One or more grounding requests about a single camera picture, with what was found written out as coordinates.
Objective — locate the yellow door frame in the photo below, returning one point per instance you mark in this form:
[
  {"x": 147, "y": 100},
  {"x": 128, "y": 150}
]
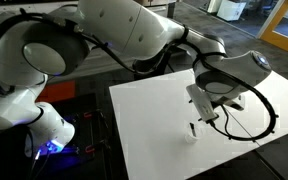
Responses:
[{"x": 277, "y": 40}]

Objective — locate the orange black bar clamp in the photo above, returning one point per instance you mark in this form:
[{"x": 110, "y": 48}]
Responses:
[
  {"x": 90, "y": 149},
  {"x": 87, "y": 115}
]

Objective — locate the orange floor mat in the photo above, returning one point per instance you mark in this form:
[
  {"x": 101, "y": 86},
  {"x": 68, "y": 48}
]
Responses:
[{"x": 60, "y": 91}]

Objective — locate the small white box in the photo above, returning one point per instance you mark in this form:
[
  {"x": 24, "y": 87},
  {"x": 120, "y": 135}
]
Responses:
[{"x": 214, "y": 5}]

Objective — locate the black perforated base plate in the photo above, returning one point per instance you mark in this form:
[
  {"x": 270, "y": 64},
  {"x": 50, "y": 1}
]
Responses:
[{"x": 97, "y": 166}]

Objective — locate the black marker pen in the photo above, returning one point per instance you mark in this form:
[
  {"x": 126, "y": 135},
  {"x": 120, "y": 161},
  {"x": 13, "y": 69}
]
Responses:
[{"x": 193, "y": 130}]

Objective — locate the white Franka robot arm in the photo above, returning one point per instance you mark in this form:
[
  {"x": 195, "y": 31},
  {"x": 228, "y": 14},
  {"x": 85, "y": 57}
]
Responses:
[{"x": 117, "y": 23}]

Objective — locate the clear plastic cup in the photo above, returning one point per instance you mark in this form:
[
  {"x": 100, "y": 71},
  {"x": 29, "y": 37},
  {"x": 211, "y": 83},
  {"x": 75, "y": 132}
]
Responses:
[{"x": 190, "y": 140}]

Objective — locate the black chair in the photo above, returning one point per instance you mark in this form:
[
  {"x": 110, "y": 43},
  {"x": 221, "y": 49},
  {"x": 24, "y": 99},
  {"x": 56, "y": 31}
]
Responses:
[{"x": 157, "y": 71}]

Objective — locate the large white box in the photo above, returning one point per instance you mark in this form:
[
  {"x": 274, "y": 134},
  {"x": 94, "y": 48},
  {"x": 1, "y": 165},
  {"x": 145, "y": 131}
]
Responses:
[{"x": 232, "y": 9}]

